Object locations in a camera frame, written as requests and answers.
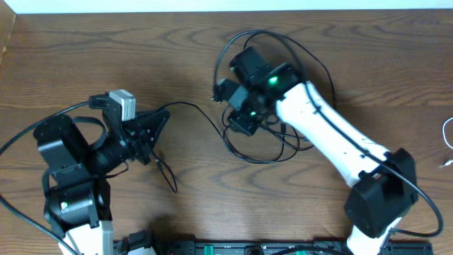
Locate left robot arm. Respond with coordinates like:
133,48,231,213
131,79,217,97
33,109,170,254

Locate white cable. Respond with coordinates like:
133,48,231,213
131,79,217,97
441,116,453,167

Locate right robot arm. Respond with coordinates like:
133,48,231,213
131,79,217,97
220,47,418,254

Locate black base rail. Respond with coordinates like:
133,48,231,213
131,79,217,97
113,239,435,255

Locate cardboard panel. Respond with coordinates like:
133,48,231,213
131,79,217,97
0,0,16,63

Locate left camera black cable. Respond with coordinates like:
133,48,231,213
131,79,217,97
0,101,93,255

